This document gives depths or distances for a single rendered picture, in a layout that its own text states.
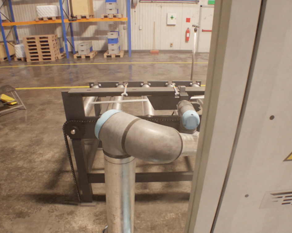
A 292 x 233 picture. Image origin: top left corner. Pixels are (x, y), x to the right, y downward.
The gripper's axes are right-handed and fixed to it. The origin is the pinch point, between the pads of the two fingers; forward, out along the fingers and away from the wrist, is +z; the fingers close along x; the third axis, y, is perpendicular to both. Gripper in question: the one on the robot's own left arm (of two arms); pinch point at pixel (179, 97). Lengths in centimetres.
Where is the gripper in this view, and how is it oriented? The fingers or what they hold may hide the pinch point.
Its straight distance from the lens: 136.7
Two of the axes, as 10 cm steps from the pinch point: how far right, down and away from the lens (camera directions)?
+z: -0.4, -4.5, 8.9
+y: -10.0, 0.2, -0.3
